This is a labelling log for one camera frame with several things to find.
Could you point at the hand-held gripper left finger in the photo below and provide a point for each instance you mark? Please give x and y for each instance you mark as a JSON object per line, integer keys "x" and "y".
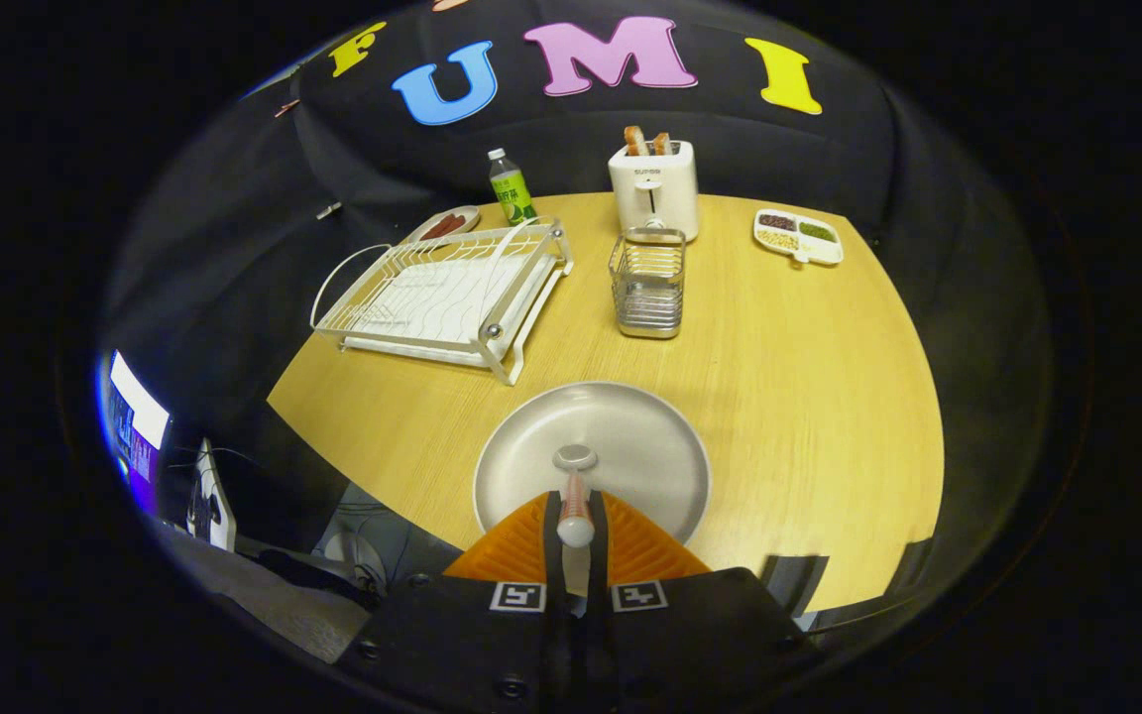
{"x": 552, "y": 570}

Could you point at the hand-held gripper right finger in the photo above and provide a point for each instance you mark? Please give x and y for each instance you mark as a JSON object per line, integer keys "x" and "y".
{"x": 598, "y": 570}

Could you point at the white round plate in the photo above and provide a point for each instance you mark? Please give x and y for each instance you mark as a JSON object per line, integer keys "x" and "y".
{"x": 630, "y": 436}

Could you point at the small plate with sausages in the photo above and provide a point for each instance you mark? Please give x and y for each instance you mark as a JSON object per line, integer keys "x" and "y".
{"x": 469, "y": 214}

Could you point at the grey cloth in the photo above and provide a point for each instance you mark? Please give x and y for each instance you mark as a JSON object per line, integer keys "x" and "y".
{"x": 274, "y": 605}

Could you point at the white upright device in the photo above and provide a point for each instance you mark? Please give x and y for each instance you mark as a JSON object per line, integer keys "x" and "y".
{"x": 219, "y": 496}

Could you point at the red sausage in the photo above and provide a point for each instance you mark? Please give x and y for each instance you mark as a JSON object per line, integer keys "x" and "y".
{"x": 452, "y": 222}
{"x": 435, "y": 230}

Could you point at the white toaster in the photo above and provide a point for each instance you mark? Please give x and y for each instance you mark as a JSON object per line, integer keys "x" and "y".
{"x": 655, "y": 198}

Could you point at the green label water bottle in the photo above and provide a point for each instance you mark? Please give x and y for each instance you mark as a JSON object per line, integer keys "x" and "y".
{"x": 510, "y": 193}

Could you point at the white divided bean tray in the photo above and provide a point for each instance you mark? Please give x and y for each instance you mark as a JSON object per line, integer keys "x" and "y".
{"x": 824, "y": 253}

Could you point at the white clothespin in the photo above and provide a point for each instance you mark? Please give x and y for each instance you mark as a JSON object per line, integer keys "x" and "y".
{"x": 328, "y": 210}

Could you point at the toast slice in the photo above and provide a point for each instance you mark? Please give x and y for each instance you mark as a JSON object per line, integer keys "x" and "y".
{"x": 635, "y": 141}
{"x": 661, "y": 144}

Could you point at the lit computer monitor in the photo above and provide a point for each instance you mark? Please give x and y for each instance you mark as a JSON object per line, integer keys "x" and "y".
{"x": 140, "y": 407}

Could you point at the black backdrop cloth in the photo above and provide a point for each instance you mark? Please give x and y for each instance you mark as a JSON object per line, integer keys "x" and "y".
{"x": 779, "y": 149}

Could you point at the pink clothespin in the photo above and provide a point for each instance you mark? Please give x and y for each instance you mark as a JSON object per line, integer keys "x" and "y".
{"x": 285, "y": 107}

